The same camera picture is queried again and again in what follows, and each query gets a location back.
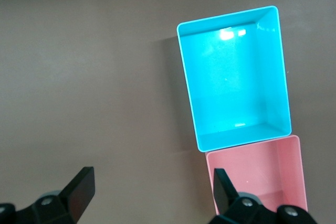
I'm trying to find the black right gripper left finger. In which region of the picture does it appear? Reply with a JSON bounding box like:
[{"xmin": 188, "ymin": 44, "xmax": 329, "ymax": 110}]
[{"xmin": 0, "ymin": 166, "xmax": 96, "ymax": 224}]

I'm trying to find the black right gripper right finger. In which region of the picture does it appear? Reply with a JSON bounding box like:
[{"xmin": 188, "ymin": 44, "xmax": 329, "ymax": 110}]
[{"xmin": 209, "ymin": 168, "xmax": 318, "ymax": 224}]

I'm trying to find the pink plastic bin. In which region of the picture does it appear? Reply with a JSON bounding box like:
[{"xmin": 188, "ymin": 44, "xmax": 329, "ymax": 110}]
[{"xmin": 205, "ymin": 134, "xmax": 308, "ymax": 216}]

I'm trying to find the blue plastic bin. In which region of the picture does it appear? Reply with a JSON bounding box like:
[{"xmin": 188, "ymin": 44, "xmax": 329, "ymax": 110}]
[{"xmin": 176, "ymin": 5, "xmax": 292, "ymax": 153}]

